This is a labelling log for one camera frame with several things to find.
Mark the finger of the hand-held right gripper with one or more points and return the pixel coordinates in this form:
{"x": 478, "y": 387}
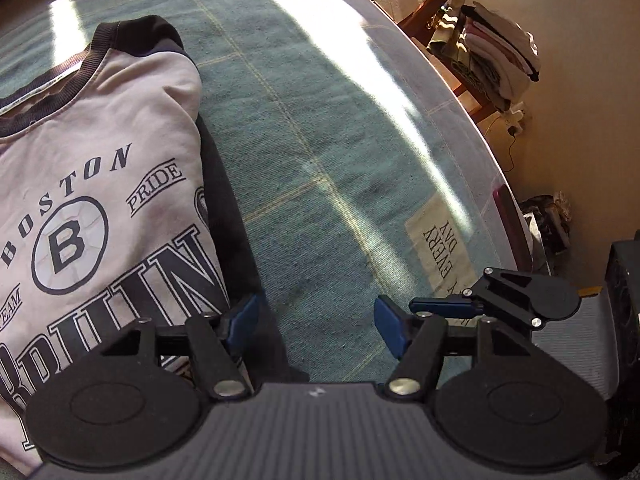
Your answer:
{"x": 445, "y": 306}

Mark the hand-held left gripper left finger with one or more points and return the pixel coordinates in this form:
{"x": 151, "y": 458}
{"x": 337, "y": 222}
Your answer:
{"x": 245, "y": 317}

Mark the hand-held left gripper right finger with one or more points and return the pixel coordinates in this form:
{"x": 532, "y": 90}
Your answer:
{"x": 392, "y": 322}

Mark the grey black raglan sweatshirt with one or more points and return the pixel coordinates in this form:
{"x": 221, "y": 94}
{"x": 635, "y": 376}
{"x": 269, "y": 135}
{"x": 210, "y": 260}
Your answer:
{"x": 110, "y": 160}

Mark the stack of folded clothes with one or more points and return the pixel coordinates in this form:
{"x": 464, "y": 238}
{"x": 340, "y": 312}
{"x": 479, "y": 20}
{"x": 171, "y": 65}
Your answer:
{"x": 500, "y": 50}

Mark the grey floor mat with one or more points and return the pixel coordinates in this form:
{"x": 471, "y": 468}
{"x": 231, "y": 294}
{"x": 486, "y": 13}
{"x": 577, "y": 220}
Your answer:
{"x": 575, "y": 350}

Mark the black speaker box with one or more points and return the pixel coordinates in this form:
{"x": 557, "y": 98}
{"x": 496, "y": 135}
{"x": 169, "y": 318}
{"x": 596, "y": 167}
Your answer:
{"x": 625, "y": 310}

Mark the pile of bags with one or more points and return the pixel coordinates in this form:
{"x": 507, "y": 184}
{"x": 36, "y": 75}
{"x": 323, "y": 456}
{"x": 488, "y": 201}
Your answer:
{"x": 547, "y": 225}

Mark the green plaid blanket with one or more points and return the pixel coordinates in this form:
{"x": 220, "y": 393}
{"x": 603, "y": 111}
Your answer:
{"x": 310, "y": 135}

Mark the wooden chair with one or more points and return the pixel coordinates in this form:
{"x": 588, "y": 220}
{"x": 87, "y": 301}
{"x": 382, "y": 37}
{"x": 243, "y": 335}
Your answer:
{"x": 425, "y": 7}

